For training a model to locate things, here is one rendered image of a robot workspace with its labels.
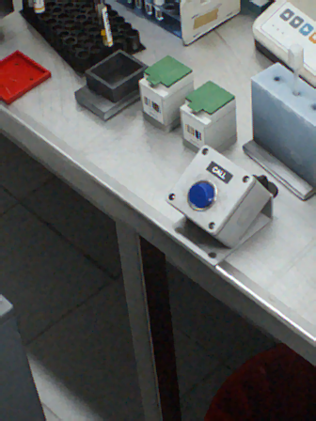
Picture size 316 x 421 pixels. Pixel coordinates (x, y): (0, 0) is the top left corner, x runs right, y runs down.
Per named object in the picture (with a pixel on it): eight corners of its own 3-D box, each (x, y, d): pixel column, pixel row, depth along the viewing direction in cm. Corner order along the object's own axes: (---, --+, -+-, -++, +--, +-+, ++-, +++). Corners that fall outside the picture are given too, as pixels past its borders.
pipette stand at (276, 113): (242, 151, 129) (239, 84, 121) (288, 122, 131) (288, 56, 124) (303, 201, 123) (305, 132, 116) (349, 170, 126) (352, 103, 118)
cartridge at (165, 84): (142, 117, 134) (137, 73, 129) (172, 97, 136) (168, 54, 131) (166, 133, 131) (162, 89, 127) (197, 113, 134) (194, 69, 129)
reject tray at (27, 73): (-24, 81, 141) (-25, 76, 140) (18, 54, 143) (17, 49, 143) (7, 104, 137) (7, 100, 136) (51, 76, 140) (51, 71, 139)
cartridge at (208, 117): (181, 145, 130) (178, 100, 125) (213, 123, 132) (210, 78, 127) (208, 162, 128) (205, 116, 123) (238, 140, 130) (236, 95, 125)
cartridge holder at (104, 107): (74, 101, 136) (71, 77, 134) (132, 63, 140) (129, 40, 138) (105, 121, 134) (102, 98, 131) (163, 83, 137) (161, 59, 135)
